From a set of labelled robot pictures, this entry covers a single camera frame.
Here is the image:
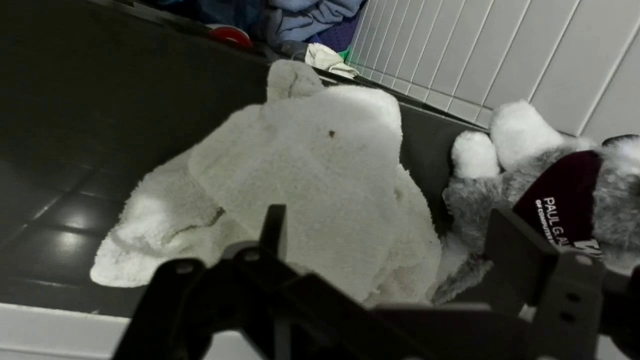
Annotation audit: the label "grey and white plush dog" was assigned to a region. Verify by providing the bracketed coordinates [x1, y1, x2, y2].
[431, 100, 640, 306]

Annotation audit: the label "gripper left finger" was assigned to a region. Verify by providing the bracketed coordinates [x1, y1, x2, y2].
[111, 204, 381, 360]

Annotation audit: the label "red round object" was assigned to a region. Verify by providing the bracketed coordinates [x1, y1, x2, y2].
[207, 24, 254, 50]

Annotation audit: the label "crumpled white cloth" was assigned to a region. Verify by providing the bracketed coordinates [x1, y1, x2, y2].
[304, 42, 360, 80]

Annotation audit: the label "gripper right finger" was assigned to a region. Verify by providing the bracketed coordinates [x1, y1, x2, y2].
[484, 208, 640, 360]

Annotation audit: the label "white window blinds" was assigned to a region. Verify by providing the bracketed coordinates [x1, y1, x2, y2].
[346, 0, 640, 145]

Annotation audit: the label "white towel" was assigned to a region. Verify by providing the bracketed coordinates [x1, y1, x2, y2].
[90, 59, 443, 308]

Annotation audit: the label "heap of blue clothes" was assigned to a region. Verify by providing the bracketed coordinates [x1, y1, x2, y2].
[150, 0, 368, 57]

